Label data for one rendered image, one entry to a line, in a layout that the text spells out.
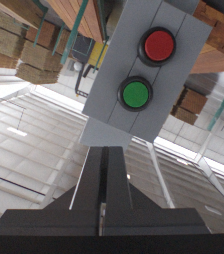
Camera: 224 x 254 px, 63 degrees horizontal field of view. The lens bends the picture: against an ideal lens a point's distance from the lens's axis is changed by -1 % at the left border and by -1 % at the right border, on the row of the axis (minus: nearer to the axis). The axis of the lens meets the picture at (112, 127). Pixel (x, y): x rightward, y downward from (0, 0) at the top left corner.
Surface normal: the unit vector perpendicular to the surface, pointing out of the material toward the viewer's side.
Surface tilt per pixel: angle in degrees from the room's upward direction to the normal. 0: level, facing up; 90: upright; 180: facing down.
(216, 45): 90
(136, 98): 90
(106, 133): 90
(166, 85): 90
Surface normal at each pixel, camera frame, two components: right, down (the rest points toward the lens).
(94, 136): 0.00, 0.25
